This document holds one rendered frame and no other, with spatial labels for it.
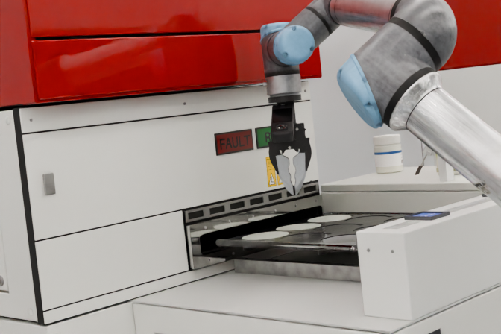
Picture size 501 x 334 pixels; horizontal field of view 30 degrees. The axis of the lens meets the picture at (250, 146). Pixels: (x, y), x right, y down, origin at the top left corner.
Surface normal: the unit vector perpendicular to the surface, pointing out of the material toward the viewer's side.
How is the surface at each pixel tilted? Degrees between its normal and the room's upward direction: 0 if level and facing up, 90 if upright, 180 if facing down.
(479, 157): 78
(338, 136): 90
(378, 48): 52
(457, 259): 90
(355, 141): 90
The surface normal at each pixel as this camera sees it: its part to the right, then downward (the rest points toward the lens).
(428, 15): 0.11, -0.58
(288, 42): 0.19, 0.02
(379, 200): -0.69, 0.11
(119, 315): 0.72, -0.04
